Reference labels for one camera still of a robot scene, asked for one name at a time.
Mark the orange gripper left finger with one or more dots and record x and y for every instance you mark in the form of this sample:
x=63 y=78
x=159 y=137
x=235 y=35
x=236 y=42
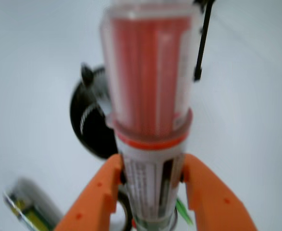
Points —
x=92 y=209

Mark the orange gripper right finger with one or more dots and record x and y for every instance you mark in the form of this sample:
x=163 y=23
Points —
x=215 y=206

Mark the green mechanical pencil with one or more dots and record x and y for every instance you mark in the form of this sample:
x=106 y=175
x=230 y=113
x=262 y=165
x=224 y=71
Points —
x=181 y=209

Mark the clear cap yellow label marker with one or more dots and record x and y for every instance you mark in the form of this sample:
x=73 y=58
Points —
x=31 y=205

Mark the red cap marker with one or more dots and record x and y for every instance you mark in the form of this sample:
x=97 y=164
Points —
x=147 y=53

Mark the brown tape roll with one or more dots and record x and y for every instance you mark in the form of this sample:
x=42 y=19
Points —
x=124 y=201

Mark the black tape roll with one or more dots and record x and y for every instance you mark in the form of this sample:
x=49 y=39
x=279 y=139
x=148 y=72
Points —
x=89 y=107

